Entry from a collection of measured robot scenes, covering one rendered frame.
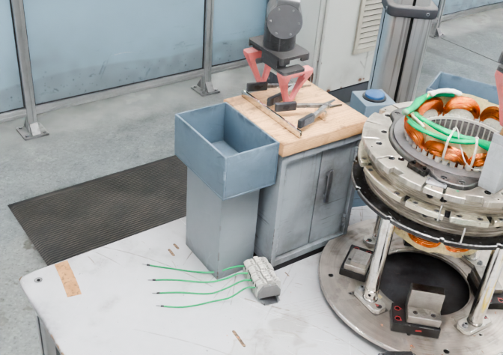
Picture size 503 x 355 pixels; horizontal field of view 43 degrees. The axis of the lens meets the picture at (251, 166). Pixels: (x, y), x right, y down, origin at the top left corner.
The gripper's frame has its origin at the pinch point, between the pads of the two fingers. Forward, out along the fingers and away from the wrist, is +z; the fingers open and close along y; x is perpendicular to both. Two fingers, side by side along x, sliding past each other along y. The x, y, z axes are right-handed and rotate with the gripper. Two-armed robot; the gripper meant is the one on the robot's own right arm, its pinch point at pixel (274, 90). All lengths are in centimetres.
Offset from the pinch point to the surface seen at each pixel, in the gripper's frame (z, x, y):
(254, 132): 3.4, -8.3, 6.0
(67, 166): 112, 9, -154
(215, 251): 24.0, -17.8, 9.5
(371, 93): 4.8, 23.0, 2.9
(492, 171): -4.8, 7.8, 41.8
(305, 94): 2.4, 7.4, 0.2
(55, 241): 109, -15, -105
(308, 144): 3.3, -2.6, 13.8
